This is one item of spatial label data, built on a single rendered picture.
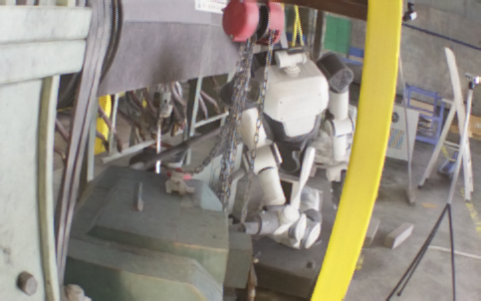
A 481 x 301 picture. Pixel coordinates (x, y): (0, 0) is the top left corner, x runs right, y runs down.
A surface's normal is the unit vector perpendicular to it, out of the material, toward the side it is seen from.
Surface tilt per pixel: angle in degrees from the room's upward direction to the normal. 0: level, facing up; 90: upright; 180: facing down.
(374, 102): 90
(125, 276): 90
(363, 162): 90
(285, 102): 113
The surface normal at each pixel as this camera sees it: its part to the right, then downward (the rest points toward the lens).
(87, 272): 0.03, 0.22
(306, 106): 0.26, 0.62
